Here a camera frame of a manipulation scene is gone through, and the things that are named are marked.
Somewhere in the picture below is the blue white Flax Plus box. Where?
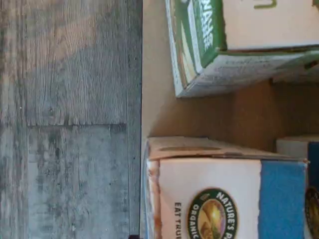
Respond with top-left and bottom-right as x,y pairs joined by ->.
276,135 -> 319,239
140,136 -> 311,239

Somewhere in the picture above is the black metal shelf rack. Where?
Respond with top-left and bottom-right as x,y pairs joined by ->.
139,0 -> 319,239

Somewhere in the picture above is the green Nature's Path oatmeal box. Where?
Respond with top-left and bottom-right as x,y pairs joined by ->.
164,0 -> 319,99

